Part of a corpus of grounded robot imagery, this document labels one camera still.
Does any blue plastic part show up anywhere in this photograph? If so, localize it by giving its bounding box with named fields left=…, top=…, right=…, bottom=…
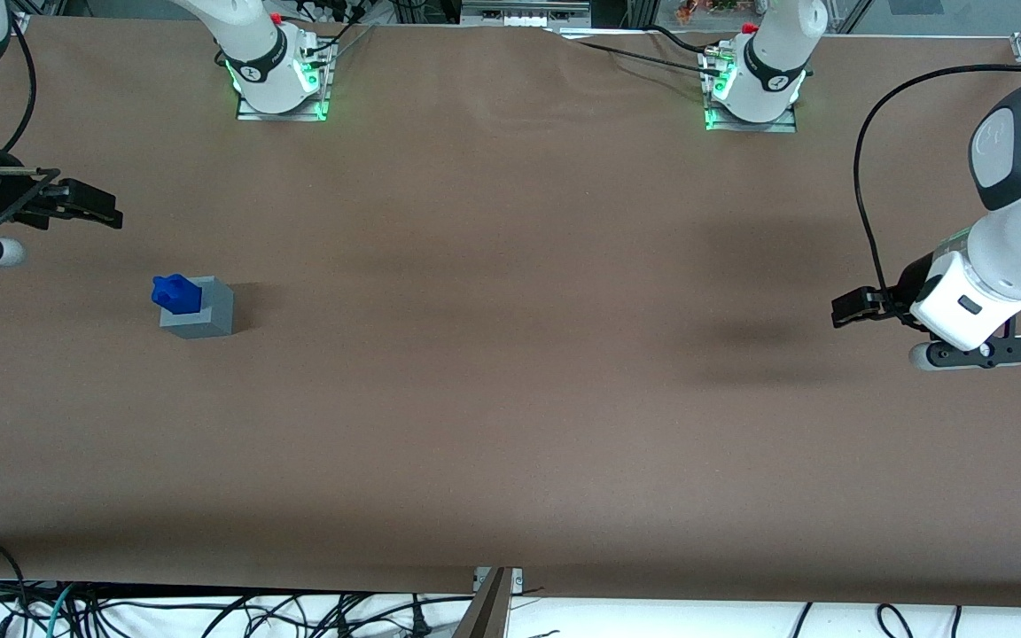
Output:
left=152, top=273, right=203, bottom=317

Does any gray square base block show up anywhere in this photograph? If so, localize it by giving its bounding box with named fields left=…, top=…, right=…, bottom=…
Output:
left=160, top=277, right=237, bottom=339

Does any orange background object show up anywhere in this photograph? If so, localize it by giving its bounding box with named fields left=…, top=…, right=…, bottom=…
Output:
left=674, top=0, right=742, bottom=24

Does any brown table mat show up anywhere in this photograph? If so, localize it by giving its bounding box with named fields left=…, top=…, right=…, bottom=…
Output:
left=0, top=16, right=1021, bottom=609

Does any white background device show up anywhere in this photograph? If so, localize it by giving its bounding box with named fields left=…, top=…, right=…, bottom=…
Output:
left=462, top=0, right=592, bottom=28

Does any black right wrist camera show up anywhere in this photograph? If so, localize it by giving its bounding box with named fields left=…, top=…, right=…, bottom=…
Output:
left=0, top=164, right=125, bottom=234

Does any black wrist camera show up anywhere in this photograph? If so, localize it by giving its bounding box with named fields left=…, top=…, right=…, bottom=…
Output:
left=831, top=285, right=900, bottom=330
left=0, top=164, right=125, bottom=234

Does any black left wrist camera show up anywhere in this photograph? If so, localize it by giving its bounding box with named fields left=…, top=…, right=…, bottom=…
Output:
left=831, top=285, right=900, bottom=330

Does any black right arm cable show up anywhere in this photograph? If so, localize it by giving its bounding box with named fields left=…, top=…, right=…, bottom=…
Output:
left=2, top=13, right=39, bottom=156

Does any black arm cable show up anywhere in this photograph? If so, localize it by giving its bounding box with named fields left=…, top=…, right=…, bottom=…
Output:
left=2, top=13, right=39, bottom=156
left=853, top=64, right=1021, bottom=320

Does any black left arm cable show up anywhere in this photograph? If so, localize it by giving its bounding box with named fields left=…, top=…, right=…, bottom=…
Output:
left=853, top=64, right=1021, bottom=320

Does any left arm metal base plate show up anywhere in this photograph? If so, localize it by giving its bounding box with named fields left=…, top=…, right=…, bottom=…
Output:
left=704, top=106, right=799, bottom=134

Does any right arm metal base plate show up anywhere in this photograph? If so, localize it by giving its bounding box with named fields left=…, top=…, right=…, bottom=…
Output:
left=236, top=93, right=332, bottom=122

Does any teal floor cable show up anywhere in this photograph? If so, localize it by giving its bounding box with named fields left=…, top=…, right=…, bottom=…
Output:
left=43, top=582, right=79, bottom=638

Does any short black cable on mat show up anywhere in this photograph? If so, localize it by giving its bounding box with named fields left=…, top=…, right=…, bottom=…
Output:
left=648, top=24, right=708, bottom=54

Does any long black cable on mat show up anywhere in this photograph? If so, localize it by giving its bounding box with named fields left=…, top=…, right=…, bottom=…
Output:
left=555, top=28, right=726, bottom=79

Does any small metal table bracket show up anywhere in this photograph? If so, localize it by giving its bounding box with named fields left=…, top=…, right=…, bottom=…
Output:
left=473, top=567, right=525, bottom=594

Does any aluminum support post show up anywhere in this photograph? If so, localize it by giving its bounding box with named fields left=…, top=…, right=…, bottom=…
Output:
left=453, top=567, right=513, bottom=638

